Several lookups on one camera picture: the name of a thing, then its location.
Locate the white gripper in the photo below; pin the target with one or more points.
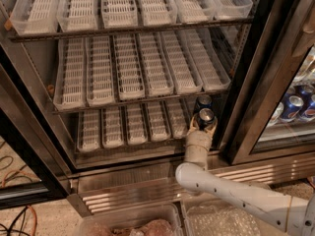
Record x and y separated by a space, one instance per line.
199 139

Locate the pepsi can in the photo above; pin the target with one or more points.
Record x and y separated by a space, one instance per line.
292 105
307 113
205 117
202 101
305 90

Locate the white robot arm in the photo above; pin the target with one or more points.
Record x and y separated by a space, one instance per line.
291 215

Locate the bottom shelf tray five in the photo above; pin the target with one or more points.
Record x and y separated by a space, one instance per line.
178 116

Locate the shelf tray five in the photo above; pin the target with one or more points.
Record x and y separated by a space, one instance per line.
195 11
182 68
178 116

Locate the bottom shelf tray four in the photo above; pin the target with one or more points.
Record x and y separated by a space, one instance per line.
157 121

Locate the shelf tray four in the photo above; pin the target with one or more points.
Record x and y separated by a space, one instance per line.
158 12
157 121
158 79

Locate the middle shelf tray five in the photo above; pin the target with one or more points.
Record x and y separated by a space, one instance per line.
182 68

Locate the middle shelf tray six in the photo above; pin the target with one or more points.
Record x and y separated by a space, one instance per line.
206 60

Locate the middle shelf tray four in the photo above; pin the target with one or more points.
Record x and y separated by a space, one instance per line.
158 79

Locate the bottom shelf tray three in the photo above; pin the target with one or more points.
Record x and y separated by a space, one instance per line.
136 131

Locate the shelf tray three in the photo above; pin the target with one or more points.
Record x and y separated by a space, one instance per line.
128 68
119 13
136 131

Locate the right fridge glass door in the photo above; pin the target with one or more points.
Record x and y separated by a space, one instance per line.
280 38

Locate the silver can behind glass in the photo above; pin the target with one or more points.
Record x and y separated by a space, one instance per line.
276 115

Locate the middle shelf tray three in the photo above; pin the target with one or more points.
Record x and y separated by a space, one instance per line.
128 68

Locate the bottom shelf tray two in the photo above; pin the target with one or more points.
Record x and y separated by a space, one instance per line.
112 132

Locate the shelf tray two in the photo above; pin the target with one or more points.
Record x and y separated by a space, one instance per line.
77 15
99 71
112 132

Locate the middle shelf tray two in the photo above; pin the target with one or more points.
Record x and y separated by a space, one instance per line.
99 71

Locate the bottom shelf tray one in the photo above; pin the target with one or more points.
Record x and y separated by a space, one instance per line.
88 138

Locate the shelf tray one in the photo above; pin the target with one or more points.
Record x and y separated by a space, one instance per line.
88 138
35 16
70 88

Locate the top shelf tray five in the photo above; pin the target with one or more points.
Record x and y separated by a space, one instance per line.
195 11

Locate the top shelf tray six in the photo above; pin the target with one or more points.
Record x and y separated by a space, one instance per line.
232 9

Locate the top shelf tray four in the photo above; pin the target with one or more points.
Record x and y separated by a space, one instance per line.
158 12

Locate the steel fridge base grille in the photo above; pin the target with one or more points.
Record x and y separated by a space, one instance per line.
150 182

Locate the middle shelf tray one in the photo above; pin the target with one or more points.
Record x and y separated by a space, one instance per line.
70 88

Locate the top shelf tray three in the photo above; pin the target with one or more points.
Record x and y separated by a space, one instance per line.
119 13

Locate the top shelf tray two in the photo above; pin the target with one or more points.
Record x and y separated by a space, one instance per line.
77 15

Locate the open fridge glass door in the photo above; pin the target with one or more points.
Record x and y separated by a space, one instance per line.
19 129

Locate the top shelf tray one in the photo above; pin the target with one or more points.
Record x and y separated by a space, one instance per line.
35 16

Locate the right clear plastic bin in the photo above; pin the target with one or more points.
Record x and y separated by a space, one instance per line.
207 215

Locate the clear plastic bin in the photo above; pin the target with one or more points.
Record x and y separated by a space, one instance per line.
207 215
133 217

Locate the left clear plastic bin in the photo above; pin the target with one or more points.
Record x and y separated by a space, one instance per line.
133 217

